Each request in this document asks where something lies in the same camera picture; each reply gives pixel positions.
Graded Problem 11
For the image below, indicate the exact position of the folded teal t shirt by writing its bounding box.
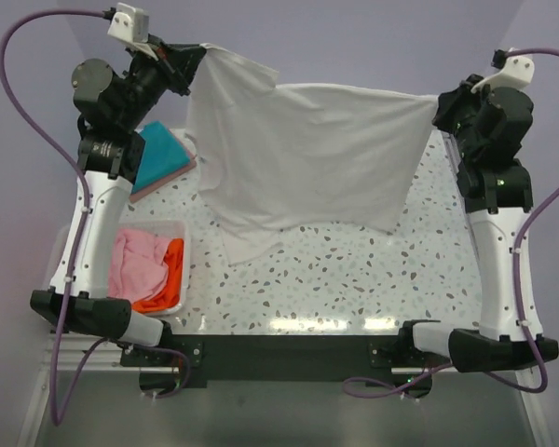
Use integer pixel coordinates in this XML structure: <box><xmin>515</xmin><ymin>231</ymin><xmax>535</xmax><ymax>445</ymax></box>
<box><xmin>130</xmin><ymin>121</ymin><xmax>197</xmax><ymax>203</ymax></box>

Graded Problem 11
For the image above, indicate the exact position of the white t shirt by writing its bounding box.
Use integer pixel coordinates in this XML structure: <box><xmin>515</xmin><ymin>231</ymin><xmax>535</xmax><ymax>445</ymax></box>
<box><xmin>185</xmin><ymin>44</ymin><xmax>437</xmax><ymax>264</ymax></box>

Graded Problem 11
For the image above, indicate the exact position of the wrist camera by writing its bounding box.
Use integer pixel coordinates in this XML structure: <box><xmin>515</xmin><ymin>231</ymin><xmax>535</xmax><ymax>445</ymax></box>
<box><xmin>470</xmin><ymin>47</ymin><xmax>535</xmax><ymax>94</ymax></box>
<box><xmin>107</xmin><ymin>3</ymin><xmax>157</xmax><ymax>61</ymax></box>

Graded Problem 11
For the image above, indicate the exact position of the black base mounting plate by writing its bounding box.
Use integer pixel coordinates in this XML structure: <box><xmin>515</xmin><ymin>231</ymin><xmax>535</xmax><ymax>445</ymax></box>
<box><xmin>120</xmin><ymin>334</ymin><xmax>432</xmax><ymax>399</ymax></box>

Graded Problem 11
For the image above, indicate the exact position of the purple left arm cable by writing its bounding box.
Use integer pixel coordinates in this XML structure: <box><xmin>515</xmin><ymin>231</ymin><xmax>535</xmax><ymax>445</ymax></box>
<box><xmin>0</xmin><ymin>9</ymin><xmax>190</xmax><ymax>427</ymax></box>

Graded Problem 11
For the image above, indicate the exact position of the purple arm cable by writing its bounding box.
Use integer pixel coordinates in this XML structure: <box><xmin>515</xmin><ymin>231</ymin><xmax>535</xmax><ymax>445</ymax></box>
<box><xmin>0</xmin><ymin>9</ymin><xmax>190</xmax><ymax>427</ymax></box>
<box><xmin>343</xmin><ymin>46</ymin><xmax>559</xmax><ymax>400</ymax></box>

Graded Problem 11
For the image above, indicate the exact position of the white plastic basket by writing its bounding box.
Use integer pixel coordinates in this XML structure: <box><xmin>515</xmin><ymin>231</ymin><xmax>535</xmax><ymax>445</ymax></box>
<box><xmin>108</xmin><ymin>220</ymin><xmax>190</xmax><ymax>317</ymax></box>

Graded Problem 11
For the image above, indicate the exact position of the folded pink t shirt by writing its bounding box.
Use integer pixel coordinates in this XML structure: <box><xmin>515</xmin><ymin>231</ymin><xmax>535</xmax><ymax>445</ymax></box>
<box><xmin>129</xmin><ymin>140</ymin><xmax>197</xmax><ymax>203</ymax></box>

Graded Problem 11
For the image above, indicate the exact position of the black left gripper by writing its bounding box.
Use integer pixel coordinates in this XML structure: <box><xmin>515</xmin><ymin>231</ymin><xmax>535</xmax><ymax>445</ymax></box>
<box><xmin>118</xmin><ymin>34</ymin><xmax>207</xmax><ymax>130</ymax></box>

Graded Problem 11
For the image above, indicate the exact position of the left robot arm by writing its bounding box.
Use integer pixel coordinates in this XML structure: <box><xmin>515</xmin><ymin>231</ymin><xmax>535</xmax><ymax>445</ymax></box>
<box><xmin>30</xmin><ymin>41</ymin><xmax>206</xmax><ymax>365</ymax></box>

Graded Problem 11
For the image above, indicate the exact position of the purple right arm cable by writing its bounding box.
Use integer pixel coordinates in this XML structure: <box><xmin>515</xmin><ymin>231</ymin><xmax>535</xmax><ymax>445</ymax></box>
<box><xmin>343</xmin><ymin>46</ymin><xmax>559</xmax><ymax>400</ymax></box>

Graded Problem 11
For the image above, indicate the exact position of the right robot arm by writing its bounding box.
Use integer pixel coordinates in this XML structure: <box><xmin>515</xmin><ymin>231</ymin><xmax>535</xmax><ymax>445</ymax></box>
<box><xmin>396</xmin><ymin>74</ymin><xmax>559</xmax><ymax>373</ymax></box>

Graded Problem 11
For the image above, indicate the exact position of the crumpled orange t shirt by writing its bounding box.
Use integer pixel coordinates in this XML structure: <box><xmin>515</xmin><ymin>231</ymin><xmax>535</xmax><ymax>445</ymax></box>
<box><xmin>132</xmin><ymin>238</ymin><xmax>185</xmax><ymax>314</ymax></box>

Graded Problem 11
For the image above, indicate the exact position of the crumpled pink t shirt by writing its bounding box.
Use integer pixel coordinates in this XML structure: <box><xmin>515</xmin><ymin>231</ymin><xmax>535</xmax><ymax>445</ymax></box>
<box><xmin>108</xmin><ymin>228</ymin><xmax>171</xmax><ymax>303</ymax></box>

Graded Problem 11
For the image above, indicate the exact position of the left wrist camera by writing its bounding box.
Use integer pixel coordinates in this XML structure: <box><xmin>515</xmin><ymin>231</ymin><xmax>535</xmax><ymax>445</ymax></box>
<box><xmin>107</xmin><ymin>3</ymin><xmax>157</xmax><ymax>61</ymax></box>

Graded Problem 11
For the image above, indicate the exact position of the aluminium frame rail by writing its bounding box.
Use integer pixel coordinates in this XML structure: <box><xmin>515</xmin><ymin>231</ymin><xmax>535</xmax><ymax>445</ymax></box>
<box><xmin>16</xmin><ymin>227</ymin><xmax>127</xmax><ymax>447</ymax></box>

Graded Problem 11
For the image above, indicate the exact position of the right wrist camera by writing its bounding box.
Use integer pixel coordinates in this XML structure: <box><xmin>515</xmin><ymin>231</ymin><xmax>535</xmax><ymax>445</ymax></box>
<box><xmin>470</xmin><ymin>47</ymin><xmax>535</xmax><ymax>94</ymax></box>

